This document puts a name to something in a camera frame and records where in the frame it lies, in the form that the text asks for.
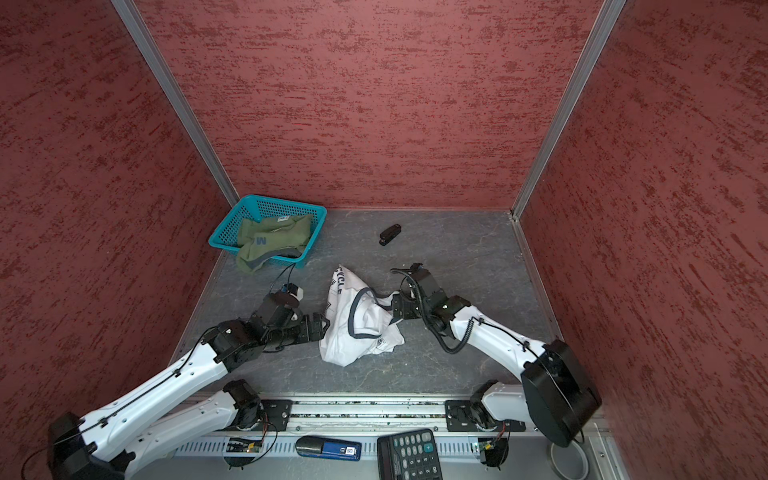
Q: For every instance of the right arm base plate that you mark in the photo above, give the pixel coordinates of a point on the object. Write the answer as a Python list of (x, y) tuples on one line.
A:
[(459, 416)]

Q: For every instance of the small circuit board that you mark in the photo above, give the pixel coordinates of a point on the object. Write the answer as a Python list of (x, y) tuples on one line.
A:
[(493, 453), (243, 446)]

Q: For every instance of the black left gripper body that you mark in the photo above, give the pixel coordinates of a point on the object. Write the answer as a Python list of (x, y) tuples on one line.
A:
[(297, 331)]

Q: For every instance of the aluminium rail frame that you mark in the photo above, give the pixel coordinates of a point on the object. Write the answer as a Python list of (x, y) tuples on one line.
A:
[(364, 419)]

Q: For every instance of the left small circuit board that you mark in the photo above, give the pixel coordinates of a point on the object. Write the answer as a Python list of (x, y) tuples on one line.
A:
[(243, 446)]

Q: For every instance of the white tank top navy trim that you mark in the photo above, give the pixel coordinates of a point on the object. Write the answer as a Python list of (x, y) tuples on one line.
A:
[(361, 321)]

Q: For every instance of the black calculator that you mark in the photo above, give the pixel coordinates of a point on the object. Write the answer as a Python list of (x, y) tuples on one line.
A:
[(412, 455)]

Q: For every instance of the blue black handheld device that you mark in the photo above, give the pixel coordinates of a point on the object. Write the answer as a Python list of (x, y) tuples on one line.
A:
[(328, 448)]

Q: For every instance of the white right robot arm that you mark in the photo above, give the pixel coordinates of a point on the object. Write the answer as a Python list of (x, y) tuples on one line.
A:
[(556, 394)]

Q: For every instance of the grey tape roll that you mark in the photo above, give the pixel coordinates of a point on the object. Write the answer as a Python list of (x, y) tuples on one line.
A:
[(569, 463)]

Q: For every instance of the teal plastic laundry basket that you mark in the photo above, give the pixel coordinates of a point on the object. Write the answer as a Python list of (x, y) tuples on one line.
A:
[(256, 208)]

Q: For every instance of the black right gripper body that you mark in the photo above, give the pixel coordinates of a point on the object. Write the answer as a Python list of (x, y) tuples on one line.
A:
[(413, 308)]

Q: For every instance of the grey metal corner post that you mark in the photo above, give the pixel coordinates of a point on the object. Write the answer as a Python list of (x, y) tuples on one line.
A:
[(131, 18), (600, 32)]

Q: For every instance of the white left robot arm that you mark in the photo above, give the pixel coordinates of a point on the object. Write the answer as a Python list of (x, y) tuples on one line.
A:
[(120, 438)]

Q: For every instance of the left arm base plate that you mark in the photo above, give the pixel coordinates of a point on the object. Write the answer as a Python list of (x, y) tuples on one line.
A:
[(276, 413)]

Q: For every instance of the grey metal corner post left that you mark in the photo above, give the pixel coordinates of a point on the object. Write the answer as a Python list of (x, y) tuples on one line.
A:
[(131, 18)]

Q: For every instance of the green tank top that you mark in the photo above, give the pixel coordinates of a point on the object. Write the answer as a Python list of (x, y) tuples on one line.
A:
[(259, 241)]

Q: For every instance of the grey metal corner post right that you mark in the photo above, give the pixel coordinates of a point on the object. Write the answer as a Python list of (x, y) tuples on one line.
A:
[(600, 32)]

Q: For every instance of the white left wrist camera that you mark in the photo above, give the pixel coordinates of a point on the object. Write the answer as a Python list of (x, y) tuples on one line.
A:
[(294, 290)]

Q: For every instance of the right small circuit board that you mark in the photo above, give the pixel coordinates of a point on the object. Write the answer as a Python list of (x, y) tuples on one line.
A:
[(493, 453)]

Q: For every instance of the small black stapler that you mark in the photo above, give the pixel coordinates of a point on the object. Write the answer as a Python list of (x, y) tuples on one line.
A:
[(389, 234)]

